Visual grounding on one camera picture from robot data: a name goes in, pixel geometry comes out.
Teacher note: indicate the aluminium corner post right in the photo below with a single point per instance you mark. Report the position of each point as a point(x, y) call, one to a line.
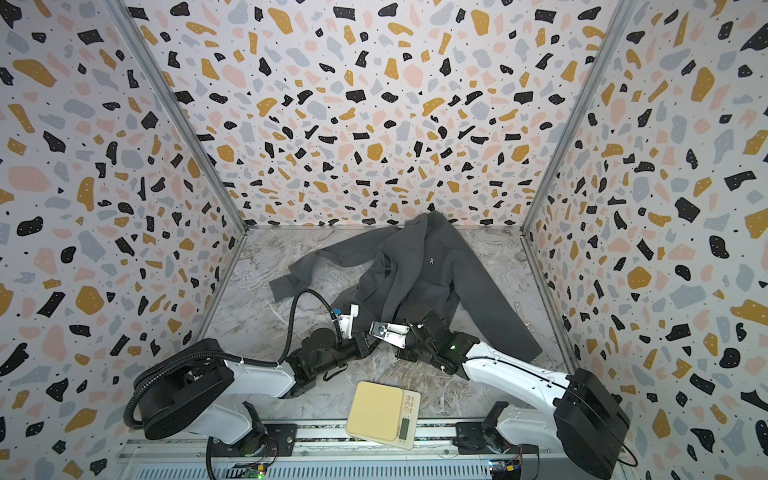
point(615, 28)

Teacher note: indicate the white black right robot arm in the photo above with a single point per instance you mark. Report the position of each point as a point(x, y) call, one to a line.
point(579, 416)

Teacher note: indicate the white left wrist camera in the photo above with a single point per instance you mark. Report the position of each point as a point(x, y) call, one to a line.
point(344, 320)

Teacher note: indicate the cream kitchen scale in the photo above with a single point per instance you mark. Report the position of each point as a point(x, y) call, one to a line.
point(384, 414)

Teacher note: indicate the dark grey zip jacket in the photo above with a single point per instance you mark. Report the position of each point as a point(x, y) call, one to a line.
point(424, 265)

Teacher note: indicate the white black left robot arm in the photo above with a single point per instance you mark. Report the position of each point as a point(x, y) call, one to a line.
point(192, 391)

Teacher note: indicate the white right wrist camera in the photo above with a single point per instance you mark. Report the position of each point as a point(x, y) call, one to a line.
point(393, 334)

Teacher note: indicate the aluminium corner post left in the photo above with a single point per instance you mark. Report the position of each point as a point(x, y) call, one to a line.
point(120, 16)

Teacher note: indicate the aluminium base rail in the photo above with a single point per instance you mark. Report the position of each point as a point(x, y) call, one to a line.
point(322, 449)

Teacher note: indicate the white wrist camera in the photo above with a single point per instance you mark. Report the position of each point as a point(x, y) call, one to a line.
point(344, 320)
point(393, 334)

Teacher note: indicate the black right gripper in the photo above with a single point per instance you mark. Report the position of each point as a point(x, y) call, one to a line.
point(413, 335)

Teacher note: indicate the aluminium corner post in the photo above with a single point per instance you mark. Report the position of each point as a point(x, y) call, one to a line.
point(120, 16)
point(615, 28)

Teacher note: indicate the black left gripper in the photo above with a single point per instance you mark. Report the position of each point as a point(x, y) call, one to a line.
point(360, 346)

